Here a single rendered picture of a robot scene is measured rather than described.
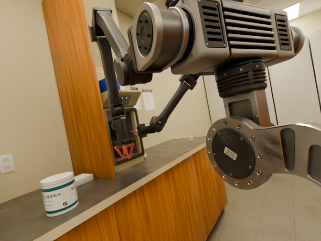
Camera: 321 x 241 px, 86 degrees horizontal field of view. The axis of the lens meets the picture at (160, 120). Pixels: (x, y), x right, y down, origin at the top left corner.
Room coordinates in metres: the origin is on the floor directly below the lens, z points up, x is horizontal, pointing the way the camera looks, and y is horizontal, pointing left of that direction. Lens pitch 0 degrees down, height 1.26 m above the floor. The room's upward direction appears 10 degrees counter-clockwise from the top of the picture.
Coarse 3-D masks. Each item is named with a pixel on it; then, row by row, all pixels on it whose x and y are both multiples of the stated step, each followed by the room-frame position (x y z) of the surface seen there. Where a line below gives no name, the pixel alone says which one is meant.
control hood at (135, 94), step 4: (104, 92) 1.17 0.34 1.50; (120, 92) 1.23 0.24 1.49; (124, 92) 1.26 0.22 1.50; (128, 92) 1.29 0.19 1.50; (132, 92) 1.32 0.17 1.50; (136, 92) 1.35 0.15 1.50; (140, 92) 1.39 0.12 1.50; (104, 96) 1.18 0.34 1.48; (132, 96) 1.35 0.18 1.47; (136, 96) 1.38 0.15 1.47; (104, 100) 1.18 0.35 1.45; (132, 100) 1.38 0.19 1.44; (136, 100) 1.42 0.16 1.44; (104, 104) 1.19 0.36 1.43; (128, 104) 1.38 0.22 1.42; (132, 104) 1.41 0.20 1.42
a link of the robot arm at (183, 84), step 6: (180, 78) 1.15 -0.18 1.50; (180, 84) 1.17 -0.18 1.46; (186, 84) 1.13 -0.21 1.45; (180, 90) 1.14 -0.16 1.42; (186, 90) 1.15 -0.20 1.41; (174, 96) 1.15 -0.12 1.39; (180, 96) 1.14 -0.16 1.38; (174, 102) 1.14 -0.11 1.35; (168, 108) 1.14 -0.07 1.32; (174, 108) 1.15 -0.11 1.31; (162, 114) 1.14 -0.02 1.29; (168, 114) 1.15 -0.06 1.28; (156, 120) 1.15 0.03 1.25; (162, 120) 1.15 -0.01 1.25; (156, 126) 1.14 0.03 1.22; (162, 126) 1.16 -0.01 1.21
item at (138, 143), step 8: (128, 112) 1.37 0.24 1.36; (136, 112) 1.43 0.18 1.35; (128, 120) 1.36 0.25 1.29; (136, 120) 1.42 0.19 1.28; (128, 128) 1.35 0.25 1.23; (112, 136) 1.23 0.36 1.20; (128, 136) 1.34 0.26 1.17; (136, 136) 1.40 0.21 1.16; (112, 144) 1.22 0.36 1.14; (136, 144) 1.39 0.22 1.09; (128, 152) 1.32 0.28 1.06; (136, 152) 1.37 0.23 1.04; (144, 152) 1.44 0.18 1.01; (120, 160) 1.26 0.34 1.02; (128, 160) 1.31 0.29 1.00
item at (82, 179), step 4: (76, 176) 1.18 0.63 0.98; (80, 176) 1.16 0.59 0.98; (84, 176) 1.14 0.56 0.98; (88, 176) 1.14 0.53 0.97; (92, 176) 1.16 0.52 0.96; (76, 180) 1.08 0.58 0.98; (80, 180) 1.09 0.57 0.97; (84, 180) 1.11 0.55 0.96; (88, 180) 1.14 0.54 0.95; (76, 184) 1.07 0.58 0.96; (80, 184) 1.09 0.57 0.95
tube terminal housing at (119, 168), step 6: (96, 66) 1.23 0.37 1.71; (96, 72) 1.22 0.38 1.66; (102, 72) 1.26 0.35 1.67; (102, 78) 1.26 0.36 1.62; (126, 108) 1.40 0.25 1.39; (126, 162) 1.32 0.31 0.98; (132, 162) 1.36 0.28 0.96; (138, 162) 1.41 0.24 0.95; (114, 168) 1.22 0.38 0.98; (120, 168) 1.26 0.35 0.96
